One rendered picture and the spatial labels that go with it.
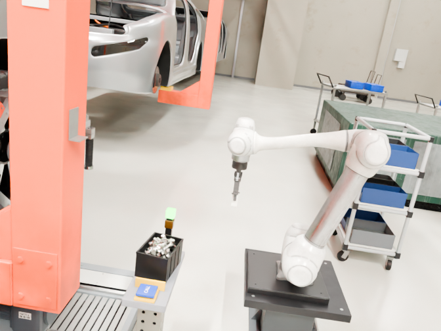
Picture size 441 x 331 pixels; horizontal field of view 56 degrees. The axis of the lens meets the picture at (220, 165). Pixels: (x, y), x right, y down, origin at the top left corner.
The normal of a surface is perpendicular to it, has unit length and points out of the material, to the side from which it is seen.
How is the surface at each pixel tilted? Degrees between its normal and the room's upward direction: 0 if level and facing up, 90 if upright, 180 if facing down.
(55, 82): 90
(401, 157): 90
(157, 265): 90
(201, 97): 90
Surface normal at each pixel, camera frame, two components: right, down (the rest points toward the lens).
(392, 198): -0.09, 0.29
